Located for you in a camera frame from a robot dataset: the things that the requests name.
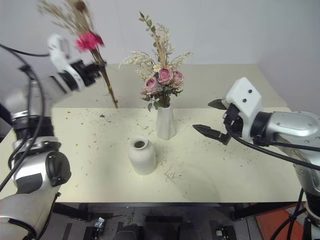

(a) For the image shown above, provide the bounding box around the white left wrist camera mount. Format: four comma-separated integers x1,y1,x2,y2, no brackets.
46,33,86,94

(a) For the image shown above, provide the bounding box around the tall slim white vase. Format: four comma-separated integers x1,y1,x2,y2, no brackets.
156,104,176,140

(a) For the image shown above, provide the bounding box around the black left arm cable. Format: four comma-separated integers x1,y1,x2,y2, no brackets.
0,43,51,193

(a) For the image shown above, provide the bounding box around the red floor mat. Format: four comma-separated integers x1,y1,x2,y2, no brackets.
254,206,307,240

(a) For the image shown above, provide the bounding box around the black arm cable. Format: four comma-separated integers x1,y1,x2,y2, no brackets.
0,43,51,193
224,123,320,172

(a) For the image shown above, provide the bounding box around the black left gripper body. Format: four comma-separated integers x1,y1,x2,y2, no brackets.
71,59,102,87

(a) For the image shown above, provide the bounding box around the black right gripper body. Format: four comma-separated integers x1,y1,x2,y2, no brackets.
221,98,245,138

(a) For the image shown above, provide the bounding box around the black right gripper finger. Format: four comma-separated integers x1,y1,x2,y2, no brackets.
207,98,230,111
192,124,232,146

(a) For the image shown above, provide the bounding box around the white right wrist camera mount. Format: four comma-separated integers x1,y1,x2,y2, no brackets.
225,76,263,141

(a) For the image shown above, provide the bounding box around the dark rounded shape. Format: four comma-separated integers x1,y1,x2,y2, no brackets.
116,223,145,240

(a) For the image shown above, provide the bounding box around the thin black cable bundle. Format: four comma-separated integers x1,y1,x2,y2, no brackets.
270,187,309,240

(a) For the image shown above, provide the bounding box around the dried bouquet with magenta flower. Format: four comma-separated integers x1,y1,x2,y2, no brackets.
36,0,120,109

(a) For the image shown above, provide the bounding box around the black table frame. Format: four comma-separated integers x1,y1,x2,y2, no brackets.
52,201,301,222

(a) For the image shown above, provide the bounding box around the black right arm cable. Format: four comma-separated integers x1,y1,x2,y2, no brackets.
224,123,320,172

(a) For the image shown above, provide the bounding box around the round white vase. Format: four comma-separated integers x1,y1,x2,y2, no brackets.
127,134,157,176

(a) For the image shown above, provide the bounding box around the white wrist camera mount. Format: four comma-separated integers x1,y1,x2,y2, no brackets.
225,76,263,141
46,33,86,94

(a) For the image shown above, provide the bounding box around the pink rose bouquet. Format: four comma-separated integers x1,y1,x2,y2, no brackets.
117,11,196,113

